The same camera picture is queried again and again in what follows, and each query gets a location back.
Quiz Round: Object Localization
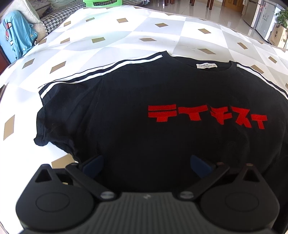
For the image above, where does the black jacket with white stripes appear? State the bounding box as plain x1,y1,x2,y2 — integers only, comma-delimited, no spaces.
35,52,287,197

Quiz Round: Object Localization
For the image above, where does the smartphone on table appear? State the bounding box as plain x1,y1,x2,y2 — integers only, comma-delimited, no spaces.
0,84,8,101

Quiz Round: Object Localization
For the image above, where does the checkered diamond tablecloth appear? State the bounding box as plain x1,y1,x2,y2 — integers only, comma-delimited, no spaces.
1,6,287,233

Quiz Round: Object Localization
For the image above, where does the cardboard box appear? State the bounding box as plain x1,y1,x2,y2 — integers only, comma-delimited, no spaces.
268,24,287,48

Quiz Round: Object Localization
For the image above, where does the blue cartoon garment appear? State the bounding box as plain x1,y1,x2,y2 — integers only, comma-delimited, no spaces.
1,11,38,63

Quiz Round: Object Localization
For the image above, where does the houndstooth sofa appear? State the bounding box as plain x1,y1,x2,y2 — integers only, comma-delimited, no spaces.
41,1,149,35

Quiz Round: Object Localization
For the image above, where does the silver refrigerator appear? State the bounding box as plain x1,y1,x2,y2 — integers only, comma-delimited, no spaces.
242,0,263,29

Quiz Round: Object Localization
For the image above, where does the green plastic chair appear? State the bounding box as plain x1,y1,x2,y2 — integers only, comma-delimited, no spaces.
83,0,122,8

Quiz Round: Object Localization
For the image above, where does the green potted plant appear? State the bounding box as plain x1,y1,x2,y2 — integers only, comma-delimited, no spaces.
276,10,288,29

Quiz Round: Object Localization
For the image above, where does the white pillow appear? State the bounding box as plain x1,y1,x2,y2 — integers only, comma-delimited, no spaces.
5,0,47,44

